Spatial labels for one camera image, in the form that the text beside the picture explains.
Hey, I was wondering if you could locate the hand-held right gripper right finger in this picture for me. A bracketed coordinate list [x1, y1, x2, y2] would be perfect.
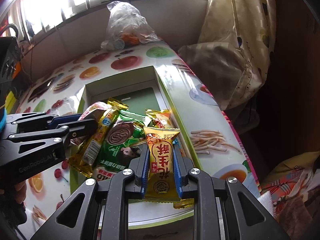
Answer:
[172, 144, 292, 240]

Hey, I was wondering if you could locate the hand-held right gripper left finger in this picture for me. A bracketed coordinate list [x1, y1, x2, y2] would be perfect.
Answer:
[30, 142, 152, 240]

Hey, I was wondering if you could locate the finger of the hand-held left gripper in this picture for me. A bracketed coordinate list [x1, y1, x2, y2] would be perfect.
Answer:
[7, 119, 98, 153]
[7, 112, 84, 130]

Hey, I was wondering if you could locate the long gold snack packet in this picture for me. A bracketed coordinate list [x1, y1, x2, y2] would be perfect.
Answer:
[68, 100, 129, 178]

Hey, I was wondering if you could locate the small gold peanut packet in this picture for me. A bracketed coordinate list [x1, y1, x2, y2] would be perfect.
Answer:
[143, 126, 195, 209]

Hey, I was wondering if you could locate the red and white snack packet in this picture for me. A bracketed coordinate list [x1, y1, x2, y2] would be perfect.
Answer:
[77, 101, 113, 125]

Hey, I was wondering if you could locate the green chocolate wafer packet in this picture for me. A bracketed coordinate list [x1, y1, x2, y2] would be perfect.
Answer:
[92, 110, 150, 180]

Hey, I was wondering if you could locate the green cardboard box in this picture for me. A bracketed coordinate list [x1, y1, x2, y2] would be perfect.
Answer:
[69, 65, 203, 230]

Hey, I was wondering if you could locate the person's left hand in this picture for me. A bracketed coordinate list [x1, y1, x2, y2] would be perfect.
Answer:
[12, 179, 28, 205]

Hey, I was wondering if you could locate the black phone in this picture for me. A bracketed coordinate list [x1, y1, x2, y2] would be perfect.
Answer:
[27, 79, 57, 103]

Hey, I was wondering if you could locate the yellow-green box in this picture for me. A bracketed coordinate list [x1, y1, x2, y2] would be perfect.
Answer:
[5, 91, 17, 113]

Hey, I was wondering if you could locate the food print tablecloth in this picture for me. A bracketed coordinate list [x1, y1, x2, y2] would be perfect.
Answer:
[15, 40, 263, 240]

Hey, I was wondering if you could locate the black electronic device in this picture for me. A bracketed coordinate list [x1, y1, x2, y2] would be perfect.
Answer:
[0, 36, 22, 85]

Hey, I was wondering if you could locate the white foam sheet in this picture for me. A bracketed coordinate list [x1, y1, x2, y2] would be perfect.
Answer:
[257, 190, 274, 210]

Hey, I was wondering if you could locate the clear plastic bag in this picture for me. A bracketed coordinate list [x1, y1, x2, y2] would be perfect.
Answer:
[101, 1, 160, 52]

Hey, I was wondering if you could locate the yellow pillow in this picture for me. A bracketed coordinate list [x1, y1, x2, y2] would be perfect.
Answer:
[275, 150, 320, 180]

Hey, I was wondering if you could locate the colourful plaid blanket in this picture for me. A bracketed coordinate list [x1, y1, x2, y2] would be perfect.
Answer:
[260, 165, 320, 240]

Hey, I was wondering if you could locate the cream patterned curtain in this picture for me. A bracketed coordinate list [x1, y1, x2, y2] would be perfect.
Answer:
[177, 0, 278, 135]

